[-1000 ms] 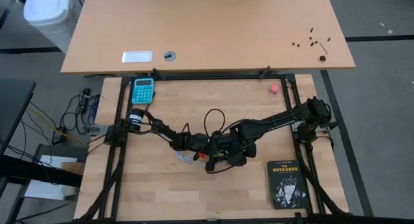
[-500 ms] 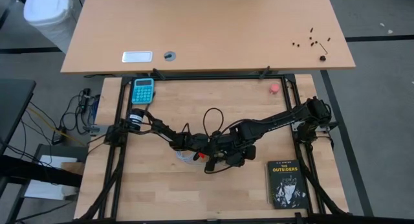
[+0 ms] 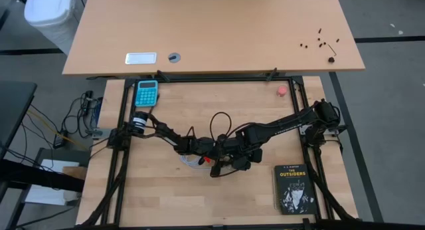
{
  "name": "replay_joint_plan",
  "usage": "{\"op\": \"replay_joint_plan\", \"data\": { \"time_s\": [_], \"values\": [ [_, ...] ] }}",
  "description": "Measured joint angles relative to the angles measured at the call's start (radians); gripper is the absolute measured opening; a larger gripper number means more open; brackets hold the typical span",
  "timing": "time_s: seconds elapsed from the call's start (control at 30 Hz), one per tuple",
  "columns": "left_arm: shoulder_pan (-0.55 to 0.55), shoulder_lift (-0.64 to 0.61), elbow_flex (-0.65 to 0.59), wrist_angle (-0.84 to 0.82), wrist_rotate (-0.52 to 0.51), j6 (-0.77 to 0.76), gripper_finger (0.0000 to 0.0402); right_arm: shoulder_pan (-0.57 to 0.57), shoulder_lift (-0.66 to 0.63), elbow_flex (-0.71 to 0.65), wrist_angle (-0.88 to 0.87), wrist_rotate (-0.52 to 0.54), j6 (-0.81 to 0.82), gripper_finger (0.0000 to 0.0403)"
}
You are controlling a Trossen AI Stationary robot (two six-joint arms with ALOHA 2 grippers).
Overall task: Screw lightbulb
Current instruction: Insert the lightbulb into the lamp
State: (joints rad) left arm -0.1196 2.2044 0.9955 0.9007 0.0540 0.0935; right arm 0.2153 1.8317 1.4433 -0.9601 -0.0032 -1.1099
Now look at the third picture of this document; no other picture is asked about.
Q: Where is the black side table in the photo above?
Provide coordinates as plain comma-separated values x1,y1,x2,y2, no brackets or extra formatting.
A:
0,80,37,158

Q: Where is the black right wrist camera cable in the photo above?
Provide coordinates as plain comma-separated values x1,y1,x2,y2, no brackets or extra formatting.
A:
211,168,240,178

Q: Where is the white rectangular plate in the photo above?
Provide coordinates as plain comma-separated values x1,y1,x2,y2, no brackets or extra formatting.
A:
124,52,157,65

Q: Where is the teal calculator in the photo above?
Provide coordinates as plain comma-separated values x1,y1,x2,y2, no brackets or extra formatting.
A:
134,80,159,108

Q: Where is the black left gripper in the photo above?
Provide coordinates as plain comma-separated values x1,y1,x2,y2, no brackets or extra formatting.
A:
191,134,230,178

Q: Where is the black aluminium frame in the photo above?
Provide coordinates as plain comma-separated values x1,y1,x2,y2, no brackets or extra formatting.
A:
78,75,361,230

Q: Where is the brushed metal lamp socket base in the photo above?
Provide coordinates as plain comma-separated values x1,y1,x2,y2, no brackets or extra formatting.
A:
220,160,237,175

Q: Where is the black The Outsiders book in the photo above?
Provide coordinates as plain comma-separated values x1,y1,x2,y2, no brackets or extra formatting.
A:
272,162,319,215

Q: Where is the black metal stand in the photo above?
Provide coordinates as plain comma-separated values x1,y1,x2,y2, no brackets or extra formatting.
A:
0,146,86,230

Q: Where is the white trash bin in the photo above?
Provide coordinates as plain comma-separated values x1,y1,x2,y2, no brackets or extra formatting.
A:
23,0,79,55

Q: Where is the white paper sheet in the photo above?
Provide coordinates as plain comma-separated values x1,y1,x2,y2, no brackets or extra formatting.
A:
25,159,80,206

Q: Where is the light wooden desk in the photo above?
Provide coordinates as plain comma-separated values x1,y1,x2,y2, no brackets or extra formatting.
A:
62,0,366,76

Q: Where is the black left wrist camera cable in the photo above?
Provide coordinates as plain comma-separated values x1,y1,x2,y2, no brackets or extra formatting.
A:
209,111,232,141

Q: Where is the white power cord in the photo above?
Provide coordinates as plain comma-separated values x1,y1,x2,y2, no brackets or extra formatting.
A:
180,154,213,170

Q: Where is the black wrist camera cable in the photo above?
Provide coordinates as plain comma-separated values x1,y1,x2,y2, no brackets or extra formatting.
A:
211,168,240,178
209,111,232,141

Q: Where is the black power adapter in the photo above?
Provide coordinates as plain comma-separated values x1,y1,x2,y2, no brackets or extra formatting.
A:
52,132,66,150

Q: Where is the black floor cable bundle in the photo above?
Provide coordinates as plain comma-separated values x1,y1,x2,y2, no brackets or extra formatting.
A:
61,90,104,140

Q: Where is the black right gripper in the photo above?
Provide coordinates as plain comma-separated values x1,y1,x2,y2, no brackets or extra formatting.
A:
228,132,264,172

